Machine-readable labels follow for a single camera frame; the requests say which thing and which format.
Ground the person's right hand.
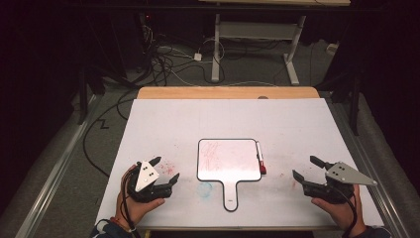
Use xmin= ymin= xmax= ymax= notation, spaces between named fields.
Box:
xmin=311 ymin=183 xmax=368 ymax=233

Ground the white marker with red cap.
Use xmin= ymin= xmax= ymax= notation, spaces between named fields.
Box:
xmin=255 ymin=141 xmax=268 ymax=176

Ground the bundle of black cables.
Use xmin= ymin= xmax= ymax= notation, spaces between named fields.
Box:
xmin=140 ymin=13 xmax=219 ymax=87

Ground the wooden table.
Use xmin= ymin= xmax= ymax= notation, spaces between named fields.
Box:
xmin=136 ymin=85 xmax=341 ymax=232

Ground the person's left hand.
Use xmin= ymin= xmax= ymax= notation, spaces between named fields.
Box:
xmin=115 ymin=164 xmax=166 ymax=230

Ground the long black floor cable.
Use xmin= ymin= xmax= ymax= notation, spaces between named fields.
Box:
xmin=81 ymin=88 xmax=140 ymax=179

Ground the grey metal floor rail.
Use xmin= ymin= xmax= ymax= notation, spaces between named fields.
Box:
xmin=325 ymin=98 xmax=412 ymax=238
xmin=14 ymin=94 xmax=104 ymax=238

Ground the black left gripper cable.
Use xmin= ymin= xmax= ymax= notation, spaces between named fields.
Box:
xmin=121 ymin=170 xmax=142 ymax=238

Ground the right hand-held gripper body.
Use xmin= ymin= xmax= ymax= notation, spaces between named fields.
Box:
xmin=302 ymin=161 xmax=378 ymax=204

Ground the white metal desk frame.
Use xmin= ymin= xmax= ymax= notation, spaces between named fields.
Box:
xmin=197 ymin=0 xmax=352 ymax=86

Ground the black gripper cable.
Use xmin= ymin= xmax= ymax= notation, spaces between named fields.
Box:
xmin=333 ymin=186 xmax=360 ymax=238
xmin=121 ymin=170 xmax=142 ymax=238

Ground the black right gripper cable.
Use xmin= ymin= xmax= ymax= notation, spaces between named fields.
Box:
xmin=333 ymin=186 xmax=360 ymax=238

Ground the small whiteboard with handle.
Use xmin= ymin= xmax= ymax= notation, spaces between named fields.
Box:
xmin=196 ymin=138 xmax=263 ymax=213

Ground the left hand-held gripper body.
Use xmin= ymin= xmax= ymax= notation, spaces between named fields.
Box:
xmin=127 ymin=161 xmax=174 ymax=203

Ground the black metal stand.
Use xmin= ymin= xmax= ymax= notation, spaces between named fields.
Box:
xmin=76 ymin=63 xmax=142 ymax=126
xmin=316 ymin=63 xmax=364 ymax=137

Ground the large white table sheet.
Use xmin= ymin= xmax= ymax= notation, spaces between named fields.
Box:
xmin=94 ymin=97 xmax=384 ymax=230

